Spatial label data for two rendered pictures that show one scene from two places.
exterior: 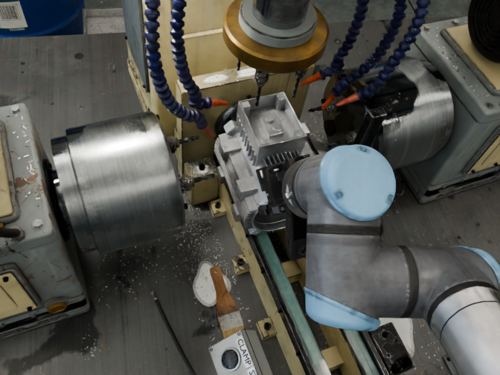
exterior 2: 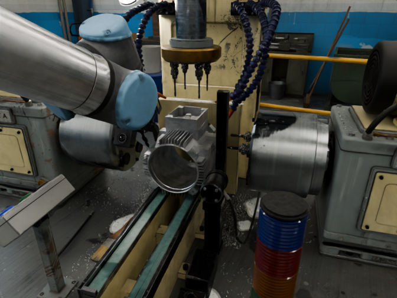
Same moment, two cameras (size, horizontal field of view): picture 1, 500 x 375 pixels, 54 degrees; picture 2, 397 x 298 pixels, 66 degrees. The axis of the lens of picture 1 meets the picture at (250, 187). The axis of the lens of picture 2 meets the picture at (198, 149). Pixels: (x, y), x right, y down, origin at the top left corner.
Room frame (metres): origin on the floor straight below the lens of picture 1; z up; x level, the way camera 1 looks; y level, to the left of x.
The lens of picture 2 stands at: (0.05, -0.71, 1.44)
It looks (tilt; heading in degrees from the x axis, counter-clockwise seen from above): 25 degrees down; 47
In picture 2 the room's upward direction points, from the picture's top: straight up
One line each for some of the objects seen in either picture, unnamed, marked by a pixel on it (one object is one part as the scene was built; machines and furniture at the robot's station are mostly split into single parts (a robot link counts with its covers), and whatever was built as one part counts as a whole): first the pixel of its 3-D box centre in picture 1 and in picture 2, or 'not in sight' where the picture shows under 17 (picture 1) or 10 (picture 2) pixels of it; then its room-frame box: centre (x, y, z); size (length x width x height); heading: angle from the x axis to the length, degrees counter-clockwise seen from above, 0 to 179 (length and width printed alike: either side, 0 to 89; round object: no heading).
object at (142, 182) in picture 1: (95, 189); (93, 130); (0.47, 0.29, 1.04); 0.37 x 0.25 x 0.25; 121
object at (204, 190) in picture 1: (201, 180); not in sight; (0.66, 0.12, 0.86); 0.07 x 0.06 x 0.12; 121
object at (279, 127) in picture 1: (269, 129); (187, 123); (0.65, -0.02, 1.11); 0.12 x 0.11 x 0.07; 30
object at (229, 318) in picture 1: (226, 308); (117, 237); (0.37, 0.00, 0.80); 0.21 x 0.05 x 0.01; 28
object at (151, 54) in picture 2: not in sight; (149, 58); (1.79, 1.87, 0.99); 0.24 x 0.22 x 0.24; 111
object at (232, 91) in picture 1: (234, 114); (201, 142); (0.79, 0.07, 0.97); 0.30 x 0.11 x 0.34; 121
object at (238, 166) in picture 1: (270, 172); (184, 155); (0.61, -0.04, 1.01); 0.20 x 0.19 x 0.19; 30
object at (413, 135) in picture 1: (393, 114); (293, 154); (0.82, -0.29, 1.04); 0.41 x 0.25 x 0.25; 121
